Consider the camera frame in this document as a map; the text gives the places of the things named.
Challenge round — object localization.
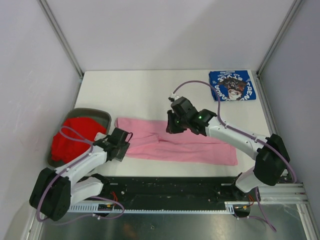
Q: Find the pink t shirt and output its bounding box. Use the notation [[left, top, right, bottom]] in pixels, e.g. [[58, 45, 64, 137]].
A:
[[115, 117, 238, 166]]

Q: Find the blue printed t shirt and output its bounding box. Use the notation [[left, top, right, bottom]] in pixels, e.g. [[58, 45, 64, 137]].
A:
[[208, 70, 257, 102]]

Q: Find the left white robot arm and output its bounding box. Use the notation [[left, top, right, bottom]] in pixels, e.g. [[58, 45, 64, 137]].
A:
[[29, 126, 134, 223]]

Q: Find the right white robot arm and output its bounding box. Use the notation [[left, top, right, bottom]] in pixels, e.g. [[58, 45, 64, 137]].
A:
[[166, 96, 290, 201]]

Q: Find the grey plastic tray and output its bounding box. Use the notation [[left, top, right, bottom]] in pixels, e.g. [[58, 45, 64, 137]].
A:
[[46, 107, 112, 168]]

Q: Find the red t shirt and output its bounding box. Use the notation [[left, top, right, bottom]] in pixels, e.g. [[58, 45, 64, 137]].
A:
[[51, 117, 106, 164]]

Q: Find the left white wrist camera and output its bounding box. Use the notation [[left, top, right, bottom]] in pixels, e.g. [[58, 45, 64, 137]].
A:
[[94, 132, 106, 141]]

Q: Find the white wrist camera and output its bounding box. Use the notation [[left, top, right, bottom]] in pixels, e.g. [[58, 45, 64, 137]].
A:
[[94, 132, 106, 141], [168, 92, 181, 103]]

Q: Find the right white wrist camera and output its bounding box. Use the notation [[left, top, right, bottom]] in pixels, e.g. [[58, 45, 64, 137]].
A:
[[168, 92, 181, 103]]

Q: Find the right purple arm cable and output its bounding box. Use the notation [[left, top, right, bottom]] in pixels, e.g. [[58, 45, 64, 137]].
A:
[[171, 79, 298, 183]]

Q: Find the white slotted cable duct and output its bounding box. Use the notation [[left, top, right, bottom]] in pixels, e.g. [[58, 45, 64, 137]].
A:
[[67, 201, 250, 215]]

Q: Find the left aluminium frame post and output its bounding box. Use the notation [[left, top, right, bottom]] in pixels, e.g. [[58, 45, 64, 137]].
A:
[[37, 0, 84, 79]]

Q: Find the aluminium frame post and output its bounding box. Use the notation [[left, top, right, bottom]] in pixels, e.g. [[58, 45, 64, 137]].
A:
[[256, 0, 305, 76], [37, 0, 84, 79]]

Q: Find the right aluminium frame post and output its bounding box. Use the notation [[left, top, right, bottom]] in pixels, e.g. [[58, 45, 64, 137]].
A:
[[256, 0, 305, 76]]

